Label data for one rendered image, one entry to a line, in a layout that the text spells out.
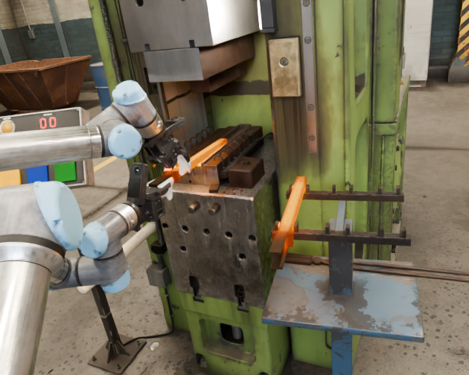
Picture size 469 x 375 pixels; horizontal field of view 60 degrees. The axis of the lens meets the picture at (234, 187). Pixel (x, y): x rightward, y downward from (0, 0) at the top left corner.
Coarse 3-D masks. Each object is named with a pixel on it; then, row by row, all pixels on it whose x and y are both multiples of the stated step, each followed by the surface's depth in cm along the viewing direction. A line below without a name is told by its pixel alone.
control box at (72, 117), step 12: (72, 108) 144; (0, 120) 145; (12, 120) 145; (24, 120) 145; (36, 120) 144; (48, 120) 144; (60, 120) 144; (72, 120) 144; (84, 120) 146; (0, 132) 145; (24, 168) 143; (48, 168) 143; (84, 168) 142; (24, 180) 143; (84, 180) 142
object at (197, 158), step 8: (216, 144) 147; (200, 152) 141; (208, 152) 141; (192, 160) 133; (200, 160) 136; (176, 168) 127; (192, 168) 132; (160, 176) 121; (168, 176) 120; (176, 176) 123; (152, 184) 116
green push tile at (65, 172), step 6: (72, 162) 142; (54, 168) 142; (60, 168) 142; (66, 168) 142; (72, 168) 142; (60, 174) 142; (66, 174) 142; (72, 174) 141; (60, 180) 142; (66, 180) 141; (72, 180) 141
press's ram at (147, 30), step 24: (120, 0) 122; (144, 0) 119; (168, 0) 116; (192, 0) 113; (216, 0) 115; (240, 0) 130; (144, 24) 122; (168, 24) 119; (192, 24) 116; (216, 24) 116; (240, 24) 131; (144, 48) 126; (168, 48) 122
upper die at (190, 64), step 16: (192, 48) 119; (208, 48) 124; (224, 48) 133; (240, 48) 144; (160, 64) 126; (176, 64) 124; (192, 64) 121; (208, 64) 124; (224, 64) 134; (160, 80) 129; (176, 80) 126
